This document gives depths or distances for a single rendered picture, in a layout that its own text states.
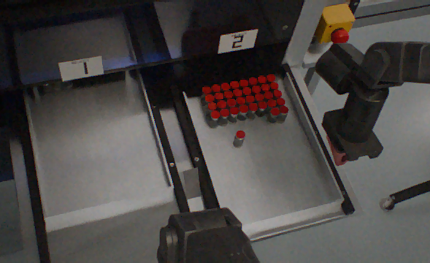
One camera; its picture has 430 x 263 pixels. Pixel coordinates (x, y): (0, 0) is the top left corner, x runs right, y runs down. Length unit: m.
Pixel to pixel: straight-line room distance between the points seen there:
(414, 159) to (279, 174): 1.30
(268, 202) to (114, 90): 0.44
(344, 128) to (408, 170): 1.50
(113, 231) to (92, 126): 0.25
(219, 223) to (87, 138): 0.66
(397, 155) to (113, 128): 1.48
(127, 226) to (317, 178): 0.43
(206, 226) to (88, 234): 0.55
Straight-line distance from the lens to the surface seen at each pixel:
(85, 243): 1.13
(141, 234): 1.13
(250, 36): 1.21
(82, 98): 1.28
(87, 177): 1.18
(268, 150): 1.23
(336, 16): 1.31
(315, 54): 1.42
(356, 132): 0.92
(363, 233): 2.22
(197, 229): 0.60
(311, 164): 1.24
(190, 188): 1.14
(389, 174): 2.37
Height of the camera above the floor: 1.94
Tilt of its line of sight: 59 degrees down
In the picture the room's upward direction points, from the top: 12 degrees clockwise
